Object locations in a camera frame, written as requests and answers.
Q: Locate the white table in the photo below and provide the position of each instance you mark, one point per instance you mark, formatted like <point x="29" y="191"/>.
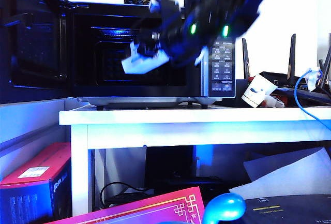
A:
<point x="181" y="133"/>

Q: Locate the black Midea microwave oven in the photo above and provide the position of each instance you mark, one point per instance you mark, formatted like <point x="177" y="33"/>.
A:
<point x="223" y="79"/>

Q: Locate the clear snack box purple label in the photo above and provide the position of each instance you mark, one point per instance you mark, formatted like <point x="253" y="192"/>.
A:
<point x="144" y="65"/>

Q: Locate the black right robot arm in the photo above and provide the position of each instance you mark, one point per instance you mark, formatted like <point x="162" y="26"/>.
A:
<point x="207" y="1"/>

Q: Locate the white paper sheet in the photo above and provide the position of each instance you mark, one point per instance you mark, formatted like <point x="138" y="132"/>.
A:
<point x="292" y="180"/>

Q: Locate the pink box with gold pattern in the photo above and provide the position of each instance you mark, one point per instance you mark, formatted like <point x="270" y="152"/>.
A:
<point x="155" y="208"/>

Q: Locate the red and blue cardboard box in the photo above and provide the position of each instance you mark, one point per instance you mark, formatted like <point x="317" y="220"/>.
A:
<point x="26" y="198"/>

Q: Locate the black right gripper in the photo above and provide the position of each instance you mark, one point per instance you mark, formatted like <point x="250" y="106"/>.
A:
<point x="172" y="30"/>

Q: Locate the black router with antennas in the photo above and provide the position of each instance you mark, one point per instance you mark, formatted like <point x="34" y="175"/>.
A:
<point x="284" y="79"/>

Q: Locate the black box with yellow stripe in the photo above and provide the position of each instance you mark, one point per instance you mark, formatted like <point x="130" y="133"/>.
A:
<point x="297" y="211"/>

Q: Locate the small red and white item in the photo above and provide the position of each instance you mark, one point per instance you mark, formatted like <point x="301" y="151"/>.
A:
<point x="274" y="102"/>

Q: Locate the black glass microwave door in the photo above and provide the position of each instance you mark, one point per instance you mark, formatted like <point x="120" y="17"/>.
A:
<point x="38" y="40"/>

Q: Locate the white paper cup blue print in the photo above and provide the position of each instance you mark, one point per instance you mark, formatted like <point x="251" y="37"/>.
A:
<point x="256" y="92"/>

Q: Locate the glossy blue rounded object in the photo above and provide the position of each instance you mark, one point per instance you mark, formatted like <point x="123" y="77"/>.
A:
<point x="225" y="206"/>

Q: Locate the large black box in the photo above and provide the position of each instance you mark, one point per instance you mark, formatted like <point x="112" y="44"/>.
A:
<point x="168" y="162"/>

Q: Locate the frosted partition with grey frame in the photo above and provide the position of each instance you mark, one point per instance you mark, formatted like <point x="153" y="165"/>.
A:
<point x="26" y="131"/>

